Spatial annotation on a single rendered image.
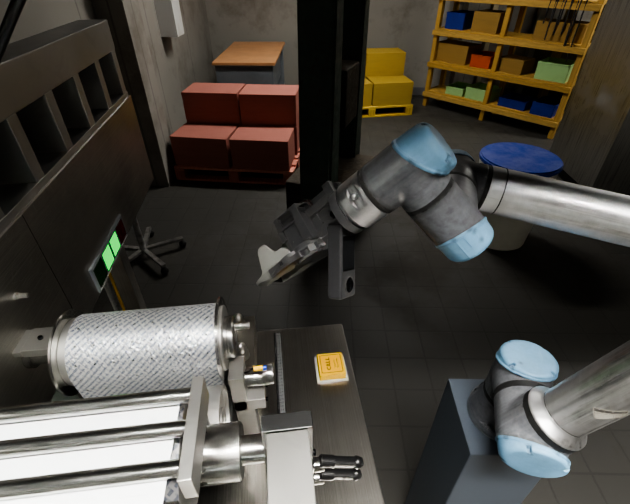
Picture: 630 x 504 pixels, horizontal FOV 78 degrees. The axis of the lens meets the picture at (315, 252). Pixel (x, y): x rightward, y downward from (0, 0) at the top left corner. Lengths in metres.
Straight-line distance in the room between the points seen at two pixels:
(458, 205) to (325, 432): 0.66
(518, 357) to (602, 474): 1.42
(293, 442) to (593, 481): 1.97
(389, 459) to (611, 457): 1.00
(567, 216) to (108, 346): 0.74
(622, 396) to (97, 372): 0.81
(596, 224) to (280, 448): 0.55
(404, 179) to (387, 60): 5.68
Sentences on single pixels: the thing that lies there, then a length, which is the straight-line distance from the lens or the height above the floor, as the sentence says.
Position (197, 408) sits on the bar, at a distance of 0.41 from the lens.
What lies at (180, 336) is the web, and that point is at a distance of 0.68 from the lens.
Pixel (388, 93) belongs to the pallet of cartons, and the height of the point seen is 0.31.
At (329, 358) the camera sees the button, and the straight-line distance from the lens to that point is 1.10.
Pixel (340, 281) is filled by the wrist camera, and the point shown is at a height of 1.42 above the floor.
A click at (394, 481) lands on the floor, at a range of 1.97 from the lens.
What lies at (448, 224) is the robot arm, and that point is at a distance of 0.54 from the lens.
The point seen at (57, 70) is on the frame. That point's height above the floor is 1.60.
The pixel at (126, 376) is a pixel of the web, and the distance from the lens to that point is 0.74.
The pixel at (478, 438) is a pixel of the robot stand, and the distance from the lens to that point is 1.08.
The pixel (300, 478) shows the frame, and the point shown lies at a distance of 0.39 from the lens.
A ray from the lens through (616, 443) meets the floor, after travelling 2.45.
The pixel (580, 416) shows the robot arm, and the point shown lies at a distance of 0.81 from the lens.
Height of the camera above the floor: 1.80
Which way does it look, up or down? 37 degrees down
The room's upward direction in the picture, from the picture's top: straight up
